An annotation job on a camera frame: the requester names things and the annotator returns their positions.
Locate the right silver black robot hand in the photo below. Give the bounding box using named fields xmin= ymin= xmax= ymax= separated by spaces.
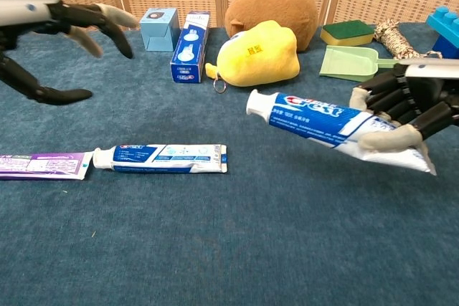
xmin=349 ymin=57 xmax=459 ymax=152

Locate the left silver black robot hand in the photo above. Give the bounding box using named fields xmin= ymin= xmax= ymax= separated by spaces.
xmin=0 ymin=0 xmax=141 ymax=106

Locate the dark blue Crest toothpaste tube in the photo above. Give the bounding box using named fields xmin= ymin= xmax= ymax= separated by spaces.
xmin=245 ymin=89 xmax=437 ymax=177

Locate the purple toothpaste tube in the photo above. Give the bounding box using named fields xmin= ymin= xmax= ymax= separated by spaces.
xmin=0 ymin=151 xmax=94 ymax=181

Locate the blue and white cardboard box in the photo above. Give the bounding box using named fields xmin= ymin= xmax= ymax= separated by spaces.
xmin=169 ymin=11 xmax=212 ymax=85

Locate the slim blue white toothpaste tube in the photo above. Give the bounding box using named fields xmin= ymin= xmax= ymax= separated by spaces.
xmin=92 ymin=143 xmax=229 ymax=174

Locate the blue toy building block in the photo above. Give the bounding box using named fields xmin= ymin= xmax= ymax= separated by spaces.
xmin=425 ymin=5 xmax=459 ymax=59

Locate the light green plastic dustpan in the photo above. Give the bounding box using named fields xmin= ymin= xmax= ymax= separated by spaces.
xmin=318 ymin=45 xmax=399 ymax=83

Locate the green yellow sponge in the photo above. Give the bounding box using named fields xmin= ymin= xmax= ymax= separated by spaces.
xmin=319 ymin=19 xmax=376 ymax=47

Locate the small light blue box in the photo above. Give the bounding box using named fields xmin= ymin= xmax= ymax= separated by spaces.
xmin=138 ymin=7 xmax=181 ymax=52

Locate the yellow plush toy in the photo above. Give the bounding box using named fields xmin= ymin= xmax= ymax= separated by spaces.
xmin=204 ymin=19 xmax=301 ymax=95

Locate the brown plush toy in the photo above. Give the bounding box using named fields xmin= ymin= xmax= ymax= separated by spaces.
xmin=224 ymin=0 xmax=319 ymax=52

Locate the dark blue table mat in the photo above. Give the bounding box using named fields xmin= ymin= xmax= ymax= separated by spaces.
xmin=0 ymin=21 xmax=459 ymax=306

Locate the beige rope bundle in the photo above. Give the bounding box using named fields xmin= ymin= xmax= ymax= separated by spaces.
xmin=373 ymin=20 xmax=444 ymax=60

